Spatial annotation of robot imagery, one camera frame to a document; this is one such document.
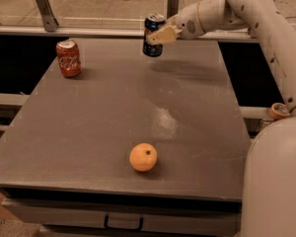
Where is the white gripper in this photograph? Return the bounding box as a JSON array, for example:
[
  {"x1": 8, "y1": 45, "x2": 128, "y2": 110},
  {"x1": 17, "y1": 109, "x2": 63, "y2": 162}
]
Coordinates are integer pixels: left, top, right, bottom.
[{"x1": 145, "y1": 4, "x2": 201, "y2": 45}]

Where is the blue pepsi can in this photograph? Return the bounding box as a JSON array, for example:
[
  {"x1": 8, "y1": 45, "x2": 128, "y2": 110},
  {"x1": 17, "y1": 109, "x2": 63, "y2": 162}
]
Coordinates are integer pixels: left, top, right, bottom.
[{"x1": 142, "y1": 13, "x2": 166, "y2": 57}]

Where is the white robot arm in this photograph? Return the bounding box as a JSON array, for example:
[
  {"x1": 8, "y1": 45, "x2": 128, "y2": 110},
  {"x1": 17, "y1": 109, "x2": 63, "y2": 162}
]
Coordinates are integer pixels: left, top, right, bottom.
[{"x1": 146, "y1": 0, "x2": 296, "y2": 237}]

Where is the red coke can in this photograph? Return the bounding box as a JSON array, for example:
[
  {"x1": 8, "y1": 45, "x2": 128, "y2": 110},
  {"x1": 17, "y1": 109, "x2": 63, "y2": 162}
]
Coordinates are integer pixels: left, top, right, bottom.
[{"x1": 56, "y1": 39, "x2": 82, "y2": 78}]

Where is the orange fruit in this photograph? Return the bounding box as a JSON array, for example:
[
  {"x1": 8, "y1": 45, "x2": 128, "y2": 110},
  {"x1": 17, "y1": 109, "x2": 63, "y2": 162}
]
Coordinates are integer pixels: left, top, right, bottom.
[{"x1": 129, "y1": 143, "x2": 158, "y2": 172}]

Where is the middle metal bracket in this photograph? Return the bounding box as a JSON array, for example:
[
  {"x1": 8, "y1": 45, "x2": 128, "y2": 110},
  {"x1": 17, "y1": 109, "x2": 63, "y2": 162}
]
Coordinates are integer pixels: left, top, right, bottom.
[{"x1": 167, "y1": 0, "x2": 180, "y2": 18}]

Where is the metal bracket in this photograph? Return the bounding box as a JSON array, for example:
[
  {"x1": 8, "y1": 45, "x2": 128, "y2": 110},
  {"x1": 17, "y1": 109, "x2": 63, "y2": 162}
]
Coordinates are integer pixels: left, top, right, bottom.
[
  {"x1": 167, "y1": 0, "x2": 180, "y2": 18},
  {"x1": 36, "y1": 0, "x2": 59, "y2": 32}
]

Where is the left metal bracket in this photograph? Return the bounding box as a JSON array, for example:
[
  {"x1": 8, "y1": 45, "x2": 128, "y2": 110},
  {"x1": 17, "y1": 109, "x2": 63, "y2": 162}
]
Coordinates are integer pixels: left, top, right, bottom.
[{"x1": 36, "y1": 0, "x2": 59, "y2": 32}]

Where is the horizontal metal rail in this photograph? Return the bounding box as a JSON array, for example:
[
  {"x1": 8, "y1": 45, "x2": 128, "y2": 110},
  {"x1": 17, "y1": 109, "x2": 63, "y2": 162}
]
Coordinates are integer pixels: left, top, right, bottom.
[{"x1": 0, "y1": 25, "x2": 258, "y2": 42}]

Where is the grey drawer with black handle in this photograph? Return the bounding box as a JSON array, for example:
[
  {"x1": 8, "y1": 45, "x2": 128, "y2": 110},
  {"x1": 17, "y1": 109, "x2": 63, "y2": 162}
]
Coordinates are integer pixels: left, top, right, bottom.
[{"x1": 1, "y1": 198, "x2": 240, "y2": 237}]

